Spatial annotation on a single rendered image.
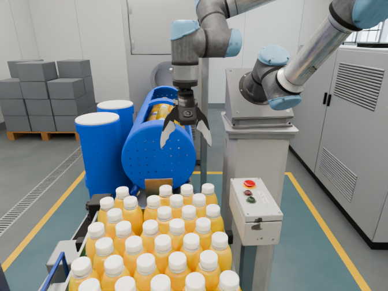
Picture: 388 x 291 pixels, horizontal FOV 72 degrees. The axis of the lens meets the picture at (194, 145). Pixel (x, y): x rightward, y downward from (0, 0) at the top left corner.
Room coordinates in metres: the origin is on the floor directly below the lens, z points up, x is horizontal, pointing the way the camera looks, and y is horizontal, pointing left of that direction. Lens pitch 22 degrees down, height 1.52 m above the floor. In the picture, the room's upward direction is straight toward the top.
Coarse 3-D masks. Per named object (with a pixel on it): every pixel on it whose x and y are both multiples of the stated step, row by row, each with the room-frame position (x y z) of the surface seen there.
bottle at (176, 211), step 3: (183, 204) 0.68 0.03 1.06; (171, 207) 0.67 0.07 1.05; (174, 207) 0.66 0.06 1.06; (177, 207) 0.66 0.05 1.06; (180, 207) 0.67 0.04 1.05; (171, 210) 0.66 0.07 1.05; (174, 210) 0.66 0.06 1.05; (177, 210) 0.66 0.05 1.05; (180, 210) 0.66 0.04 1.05; (171, 213) 0.66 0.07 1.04; (174, 213) 0.65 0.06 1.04; (177, 213) 0.65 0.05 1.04; (180, 213) 0.66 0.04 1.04; (174, 216) 0.65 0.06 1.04; (177, 216) 0.65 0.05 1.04; (180, 216) 0.65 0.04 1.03
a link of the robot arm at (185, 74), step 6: (174, 66) 0.74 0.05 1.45; (180, 66) 0.73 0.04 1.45; (186, 66) 0.73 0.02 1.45; (192, 66) 0.73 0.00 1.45; (198, 66) 0.75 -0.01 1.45; (174, 72) 0.74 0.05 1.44; (180, 72) 0.73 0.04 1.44; (186, 72) 0.73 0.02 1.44; (192, 72) 0.73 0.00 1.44; (198, 72) 0.75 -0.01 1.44; (174, 78) 0.74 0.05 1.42; (180, 78) 0.73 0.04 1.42; (186, 78) 0.73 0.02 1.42; (192, 78) 0.73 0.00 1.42; (198, 78) 0.75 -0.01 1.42
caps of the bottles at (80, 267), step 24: (168, 240) 0.50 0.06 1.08; (192, 240) 0.50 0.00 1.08; (216, 240) 0.50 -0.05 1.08; (72, 264) 0.43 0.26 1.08; (120, 264) 0.43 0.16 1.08; (144, 264) 0.43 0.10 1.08; (216, 264) 0.44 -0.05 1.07; (96, 288) 0.37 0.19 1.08; (120, 288) 0.37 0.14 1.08; (168, 288) 0.37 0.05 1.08; (192, 288) 0.37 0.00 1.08
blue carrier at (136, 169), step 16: (160, 96) 1.77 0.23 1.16; (176, 96) 1.78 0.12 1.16; (144, 112) 1.16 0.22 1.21; (144, 128) 0.91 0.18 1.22; (160, 128) 0.92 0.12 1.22; (176, 128) 0.93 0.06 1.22; (128, 144) 0.91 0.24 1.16; (144, 144) 0.91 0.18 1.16; (160, 144) 0.92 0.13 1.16; (176, 144) 0.92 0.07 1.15; (192, 144) 0.93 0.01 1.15; (128, 160) 0.91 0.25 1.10; (144, 160) 0.91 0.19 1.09; (160, 160) 0.92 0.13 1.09; (176, 160) 0.92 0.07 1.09; (192, 160) 0.93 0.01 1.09; (128, 176) 0.91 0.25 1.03; (144, 176) 0.91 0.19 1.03; (160, 176) 0.92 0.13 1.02; (176, 176) 0.92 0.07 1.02
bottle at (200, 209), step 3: (192, 204) 0.68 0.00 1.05; (195, 204) 0.67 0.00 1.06; (204, 204) 0.67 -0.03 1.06; (195, 207) 0.67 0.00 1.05; (198, 207) 0.67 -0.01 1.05; (201, 207) 0.67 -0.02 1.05; (204, 207) 0.67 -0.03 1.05; (198, 210) 0.66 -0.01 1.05; (201, 210) 0.66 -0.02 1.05; (204, 210) 0.66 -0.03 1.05; (198, 213) 0.66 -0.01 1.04; (201, 213) 0.66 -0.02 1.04; (204, 213) 0.66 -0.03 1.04; (198, 216) 0.65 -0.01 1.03; (201, 216) 0.65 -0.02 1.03
